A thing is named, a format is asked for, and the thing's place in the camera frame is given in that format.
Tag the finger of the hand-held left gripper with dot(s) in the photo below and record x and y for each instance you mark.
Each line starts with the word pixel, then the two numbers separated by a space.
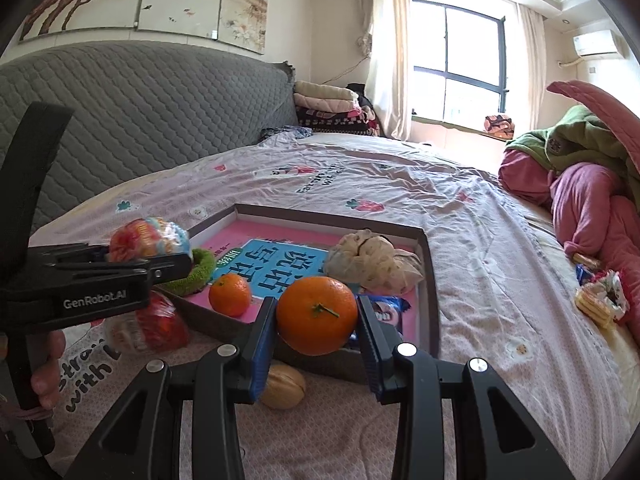
pixel 70 254
pixel 125 269

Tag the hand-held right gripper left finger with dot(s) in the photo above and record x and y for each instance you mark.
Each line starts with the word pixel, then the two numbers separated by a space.
pixel 260 350

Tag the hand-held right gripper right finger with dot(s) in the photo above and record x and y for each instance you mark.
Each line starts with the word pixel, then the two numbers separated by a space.
pixel 370 350

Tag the bread bun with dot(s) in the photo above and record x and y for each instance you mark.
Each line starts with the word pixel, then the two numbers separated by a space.
pixel 150 237

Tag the blue cookie packet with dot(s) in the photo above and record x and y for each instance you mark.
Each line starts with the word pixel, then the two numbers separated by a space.
pixel 390 312

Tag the grey cardboard box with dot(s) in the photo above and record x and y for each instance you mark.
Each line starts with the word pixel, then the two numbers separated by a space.
pixel 220 325

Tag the small orange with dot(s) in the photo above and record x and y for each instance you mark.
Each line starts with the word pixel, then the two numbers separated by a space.
pixel 230 296

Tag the large orange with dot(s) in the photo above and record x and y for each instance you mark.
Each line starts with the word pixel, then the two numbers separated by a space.
pixel 315 315

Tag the person's left hand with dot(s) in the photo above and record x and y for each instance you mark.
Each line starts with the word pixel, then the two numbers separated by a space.
pixel 47 370

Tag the walnut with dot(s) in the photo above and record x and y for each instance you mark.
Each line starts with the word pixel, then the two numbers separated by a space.
pixel 285 387

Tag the red white snack bag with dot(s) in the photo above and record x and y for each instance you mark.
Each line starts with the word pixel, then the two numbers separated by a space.
pixel 155 327

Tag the beige mesh pouch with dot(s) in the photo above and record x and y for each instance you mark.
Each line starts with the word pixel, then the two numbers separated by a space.
pixel 370 265

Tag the pink and blue book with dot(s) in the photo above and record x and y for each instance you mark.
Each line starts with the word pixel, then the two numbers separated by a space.
pixel 270 265

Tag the grey quilted headboard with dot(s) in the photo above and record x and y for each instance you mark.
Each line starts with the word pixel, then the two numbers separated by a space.
pixel 150 110

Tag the dark floral cloth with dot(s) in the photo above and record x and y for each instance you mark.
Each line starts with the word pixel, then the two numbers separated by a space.
pixel 285 133

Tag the small blue snack packet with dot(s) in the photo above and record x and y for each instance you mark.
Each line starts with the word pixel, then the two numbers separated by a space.
pixel 584 273

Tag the dark patterned folded blanket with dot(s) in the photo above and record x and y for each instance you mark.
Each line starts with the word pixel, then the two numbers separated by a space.
pixel 335 120

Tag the clear wafer snack packet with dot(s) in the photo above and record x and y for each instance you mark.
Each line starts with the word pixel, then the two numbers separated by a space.
pixel 600 300

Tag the patterned bag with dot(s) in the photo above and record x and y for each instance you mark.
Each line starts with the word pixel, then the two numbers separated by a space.
pixel 499 126

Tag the cream folded blanket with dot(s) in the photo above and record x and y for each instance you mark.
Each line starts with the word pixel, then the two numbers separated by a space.
pixel 322 94

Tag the pink quilt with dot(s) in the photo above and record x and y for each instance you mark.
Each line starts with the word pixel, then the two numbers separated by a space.
pixel 590 200

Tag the green blanket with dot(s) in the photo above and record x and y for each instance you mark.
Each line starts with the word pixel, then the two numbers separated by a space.
pixel 575 145

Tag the cream curtain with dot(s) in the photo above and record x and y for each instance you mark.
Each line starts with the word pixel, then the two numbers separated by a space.
pixel 531 65
pixel 387 50

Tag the window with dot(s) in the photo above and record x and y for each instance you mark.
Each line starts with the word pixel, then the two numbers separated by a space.
pixel 465 60

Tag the pink quilted cushion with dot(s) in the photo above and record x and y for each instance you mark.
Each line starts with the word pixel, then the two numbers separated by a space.
pixel 600 105

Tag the air conditioner pipe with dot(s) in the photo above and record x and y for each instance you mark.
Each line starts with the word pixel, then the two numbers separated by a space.
pixel 572 62

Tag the white air conditioner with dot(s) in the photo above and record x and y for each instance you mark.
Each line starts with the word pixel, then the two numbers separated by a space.
pixel 596 43

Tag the floral wall painting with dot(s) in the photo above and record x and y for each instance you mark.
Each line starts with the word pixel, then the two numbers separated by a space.
pixel 150 0

